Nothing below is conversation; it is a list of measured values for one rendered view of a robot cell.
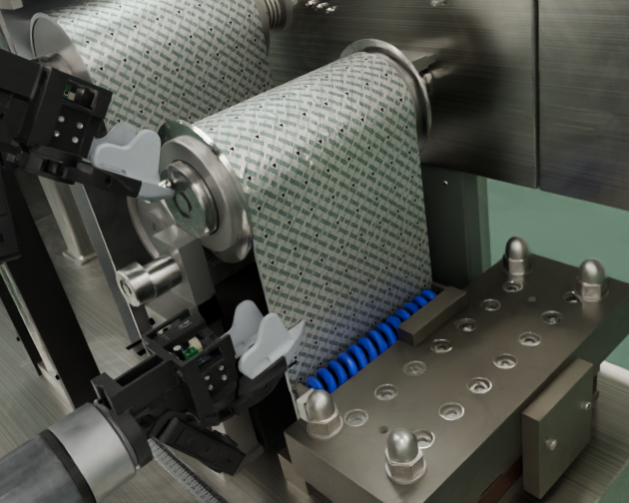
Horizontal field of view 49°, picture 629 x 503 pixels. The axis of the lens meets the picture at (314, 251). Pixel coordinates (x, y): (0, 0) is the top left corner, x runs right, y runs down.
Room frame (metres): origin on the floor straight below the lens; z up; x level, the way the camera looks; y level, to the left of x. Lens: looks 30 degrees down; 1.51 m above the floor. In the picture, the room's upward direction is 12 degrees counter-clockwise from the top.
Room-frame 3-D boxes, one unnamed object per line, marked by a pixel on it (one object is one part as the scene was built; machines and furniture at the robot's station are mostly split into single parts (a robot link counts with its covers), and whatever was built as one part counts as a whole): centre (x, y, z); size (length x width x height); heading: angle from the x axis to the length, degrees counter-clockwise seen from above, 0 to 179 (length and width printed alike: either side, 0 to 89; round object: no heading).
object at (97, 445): (0.44, 0.22, 1.11); 0.08 x 0.05 x 0.08; 37
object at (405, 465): (0.42, -0.04, 1.05); 0.04 x 0.04 x 0.04
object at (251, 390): (0.50, 0.09, 1.09); 0.09 x 0.05 x 0.02; 126
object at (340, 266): (0.63, -0.04, 1.12); 0.23 x 0.01 x 0.18; 127
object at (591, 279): (0.62, -0.30, 1.05); 0.04 x 0.04 x 0.04
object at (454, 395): (0.56, -0.14, 1.00); 0.40 x 0.16 x 0.06; 127
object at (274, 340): (0.54, 0.06, 1.12); 0.09 x 0.03 x 0.06; 126
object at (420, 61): (0.78, -0.14, 1.28); 0.06 x 0.05 x 0.02; 127
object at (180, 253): (0.61, 0.15, 1.05); 0.06 x 0.05 x 0.31; 127
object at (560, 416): (0.49, -0.21, 0.96); 0.10 x 0.03 x 0.11; 127
